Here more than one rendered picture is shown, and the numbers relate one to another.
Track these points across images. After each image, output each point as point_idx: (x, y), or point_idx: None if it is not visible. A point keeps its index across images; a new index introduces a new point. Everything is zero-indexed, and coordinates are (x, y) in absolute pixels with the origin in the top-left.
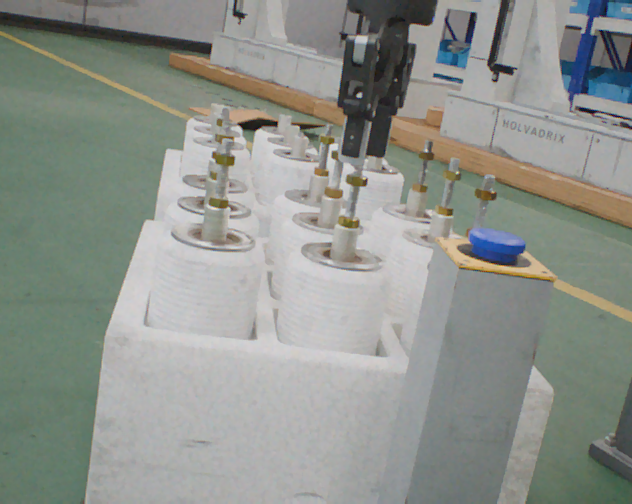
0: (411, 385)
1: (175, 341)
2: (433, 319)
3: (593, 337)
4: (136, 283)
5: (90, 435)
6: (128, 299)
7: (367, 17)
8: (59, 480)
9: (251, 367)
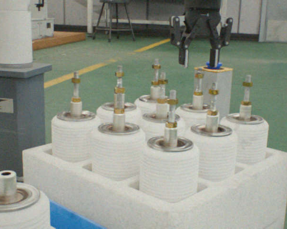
0: (220, 114)
1: (267, 147)
2: (225, 89)
3: None
4: (255, 169)
5: None
6: (268, 162)
7: (219, 10)
8: None
9: None
